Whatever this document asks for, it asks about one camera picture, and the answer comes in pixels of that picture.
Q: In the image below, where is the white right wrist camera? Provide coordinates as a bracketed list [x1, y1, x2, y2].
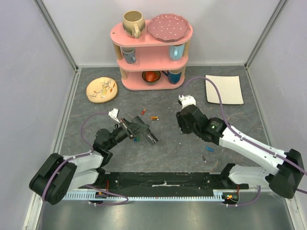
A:
[178, 95, 196, 109]

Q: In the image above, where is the dark blue mug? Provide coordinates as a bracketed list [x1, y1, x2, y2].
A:
[162, 69, 182, 84]

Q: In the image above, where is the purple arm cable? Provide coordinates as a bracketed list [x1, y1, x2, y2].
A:
[42, 111, 130, 207]
[183, 76, 307, 208]

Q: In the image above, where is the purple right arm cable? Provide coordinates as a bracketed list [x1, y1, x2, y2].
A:
[183, 76, 307, 208]

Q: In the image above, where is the pink dotted plate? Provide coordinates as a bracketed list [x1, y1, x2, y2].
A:
[148, 13, 191, 43]

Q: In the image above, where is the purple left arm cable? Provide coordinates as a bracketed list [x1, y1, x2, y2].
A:
[42, 111, 130, 207]

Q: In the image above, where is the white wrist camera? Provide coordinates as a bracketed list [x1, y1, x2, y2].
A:
[178, 95, 196, 109]
[108, 108, 120, 123]

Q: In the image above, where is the beige bird pattern plate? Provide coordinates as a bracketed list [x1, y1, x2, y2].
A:
[86, 77, 118, 104]

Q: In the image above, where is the black remote control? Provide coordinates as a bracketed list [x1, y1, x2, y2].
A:
[131, 116, 158, 145]

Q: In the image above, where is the white square plate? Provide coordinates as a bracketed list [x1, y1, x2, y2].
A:
[205, 75, 244, 105]

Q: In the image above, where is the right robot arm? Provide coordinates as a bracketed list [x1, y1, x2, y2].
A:
[176, 103, 305, 199]

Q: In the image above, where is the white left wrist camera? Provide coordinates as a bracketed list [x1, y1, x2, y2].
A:
[108, 108, 120, 123]

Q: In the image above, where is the light blue mug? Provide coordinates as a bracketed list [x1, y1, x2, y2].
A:
[169, 44, 185, 61]

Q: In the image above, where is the pink three-tier shelf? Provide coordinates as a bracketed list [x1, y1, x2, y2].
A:
[110, 23, 193, 91]

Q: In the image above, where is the slotted cable duct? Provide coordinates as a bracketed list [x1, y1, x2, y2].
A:
[63, 189, 239, 202]

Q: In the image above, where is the orange red cup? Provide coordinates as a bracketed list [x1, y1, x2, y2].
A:
[145, 71, 160, 82]

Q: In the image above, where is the grey blue mug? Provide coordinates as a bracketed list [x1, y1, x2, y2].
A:
[121, 47, 136, 64]

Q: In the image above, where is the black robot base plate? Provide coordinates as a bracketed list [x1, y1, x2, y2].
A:
[93, 172, 249, 196]

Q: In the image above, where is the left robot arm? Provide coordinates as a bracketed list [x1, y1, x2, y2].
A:
[29, 119, 132, 205]

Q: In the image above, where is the beige ceramic mug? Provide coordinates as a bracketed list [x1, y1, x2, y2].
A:
[122, 11, 146, 39]

